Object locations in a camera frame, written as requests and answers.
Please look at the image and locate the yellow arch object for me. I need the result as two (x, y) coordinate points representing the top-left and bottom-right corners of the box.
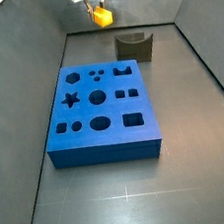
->
(93, 6), (112, 28)

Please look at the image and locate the dark grey curved fixture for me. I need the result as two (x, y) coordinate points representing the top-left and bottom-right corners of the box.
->
(114, 32), (154, 63)

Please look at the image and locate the blue foam shape-sorter block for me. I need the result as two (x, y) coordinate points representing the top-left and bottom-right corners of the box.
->
(46, 60), (162, 169)

